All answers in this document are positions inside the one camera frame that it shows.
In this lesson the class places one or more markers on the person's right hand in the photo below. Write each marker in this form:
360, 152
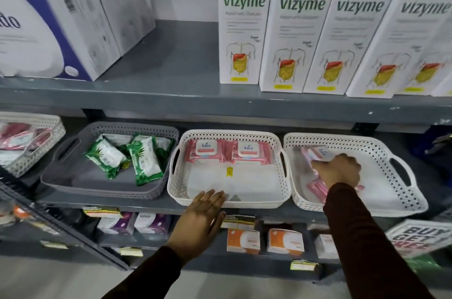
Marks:
340, 171

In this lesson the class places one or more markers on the person's left hand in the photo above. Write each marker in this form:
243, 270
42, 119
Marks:
196, 224

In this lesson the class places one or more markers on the person's left little finger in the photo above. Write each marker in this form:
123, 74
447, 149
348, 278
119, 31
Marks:
189, 208

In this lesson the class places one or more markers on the person's left middle finger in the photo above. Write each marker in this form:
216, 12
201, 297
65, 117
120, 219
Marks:
209, 199

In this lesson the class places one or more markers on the person's right thumb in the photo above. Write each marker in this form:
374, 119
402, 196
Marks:
320, 168

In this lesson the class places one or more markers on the person's left thumb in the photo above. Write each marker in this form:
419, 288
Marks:
219, 223

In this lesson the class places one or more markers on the pink wipes packet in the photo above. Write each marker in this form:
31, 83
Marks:
204, 151
250, 152
319, 154
316, 190
21, 137

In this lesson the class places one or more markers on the person's right forearm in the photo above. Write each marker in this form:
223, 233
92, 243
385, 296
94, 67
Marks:
367, 249

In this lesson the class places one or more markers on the person's left forearm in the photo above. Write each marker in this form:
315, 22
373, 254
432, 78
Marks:
152, 277

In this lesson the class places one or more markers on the yellow shelf price label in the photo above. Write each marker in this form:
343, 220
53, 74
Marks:
101, 212
238, 222
53, 245
303, 265
131, 251

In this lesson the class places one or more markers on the white perforated plastic basket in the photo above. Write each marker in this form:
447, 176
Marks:
385, 185
233, 189
39, 154

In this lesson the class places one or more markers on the orange white box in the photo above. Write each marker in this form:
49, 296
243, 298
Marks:
285, 242
243, 241

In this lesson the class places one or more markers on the small yellow sticker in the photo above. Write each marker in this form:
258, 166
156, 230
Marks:
229, 172

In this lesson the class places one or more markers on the purple white box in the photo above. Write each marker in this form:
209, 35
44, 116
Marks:
116, 224
152, 223

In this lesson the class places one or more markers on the green wipes packet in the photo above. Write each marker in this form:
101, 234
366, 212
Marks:
163, 148
145, 162
118, 139
106, 157

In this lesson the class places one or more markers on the small white box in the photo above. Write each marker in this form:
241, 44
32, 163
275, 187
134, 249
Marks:
325, 246

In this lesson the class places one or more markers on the grey perforated plastic basket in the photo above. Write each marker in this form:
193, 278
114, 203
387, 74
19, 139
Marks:
88, 182

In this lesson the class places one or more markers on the white promotional sign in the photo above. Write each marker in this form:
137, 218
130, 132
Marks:
420, 237

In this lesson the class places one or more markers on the grey metal shelf rack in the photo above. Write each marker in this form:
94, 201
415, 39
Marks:
169, 72

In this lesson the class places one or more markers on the row of white yellow cartons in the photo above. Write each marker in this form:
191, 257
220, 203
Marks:
300, 27

